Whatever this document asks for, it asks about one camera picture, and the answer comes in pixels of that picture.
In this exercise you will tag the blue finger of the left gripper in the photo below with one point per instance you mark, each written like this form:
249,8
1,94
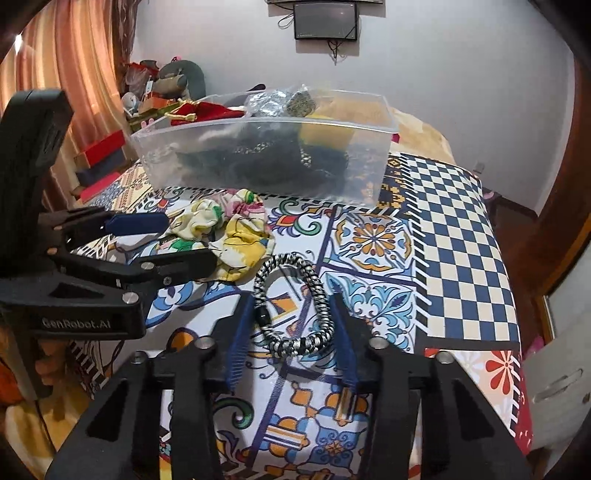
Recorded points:
171,269
137,224

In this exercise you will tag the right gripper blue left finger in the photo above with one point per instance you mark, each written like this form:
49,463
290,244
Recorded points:
238,328

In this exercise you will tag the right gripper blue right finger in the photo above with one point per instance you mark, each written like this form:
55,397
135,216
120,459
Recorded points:
345,351

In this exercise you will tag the floral fabric scrunchie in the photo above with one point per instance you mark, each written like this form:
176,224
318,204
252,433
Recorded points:
232,225

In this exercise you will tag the red velvet pouch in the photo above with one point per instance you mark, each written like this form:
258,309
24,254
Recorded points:
201,111

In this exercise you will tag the black hat with chain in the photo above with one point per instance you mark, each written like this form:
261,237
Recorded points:
265,159

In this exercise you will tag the yellow sponge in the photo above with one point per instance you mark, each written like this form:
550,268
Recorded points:
324,131

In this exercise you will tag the silver glitter pouch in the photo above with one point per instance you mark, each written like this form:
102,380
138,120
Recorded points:
296,103

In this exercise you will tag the red gift box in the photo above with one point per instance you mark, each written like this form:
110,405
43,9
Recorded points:
99,150

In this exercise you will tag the green storage box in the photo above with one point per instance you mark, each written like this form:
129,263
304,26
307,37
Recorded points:
151,110

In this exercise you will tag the grey plush toy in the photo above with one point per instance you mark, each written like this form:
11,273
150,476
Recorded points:
180,79

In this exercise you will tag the orange curtain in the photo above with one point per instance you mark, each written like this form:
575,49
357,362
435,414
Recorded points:
73,46

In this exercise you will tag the clear plastic storage box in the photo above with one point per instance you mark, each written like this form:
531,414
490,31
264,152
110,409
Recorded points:
368,152

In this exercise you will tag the beige fleece blanket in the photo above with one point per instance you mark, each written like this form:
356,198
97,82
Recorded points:
414,136

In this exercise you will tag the brown wooden door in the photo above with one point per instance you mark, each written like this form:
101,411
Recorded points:
565,220

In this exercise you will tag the wall mounted black television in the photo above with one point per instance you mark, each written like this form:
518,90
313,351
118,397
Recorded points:
279,2

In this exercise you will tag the small black wall monitor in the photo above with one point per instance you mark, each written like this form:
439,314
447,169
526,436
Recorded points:
326,21

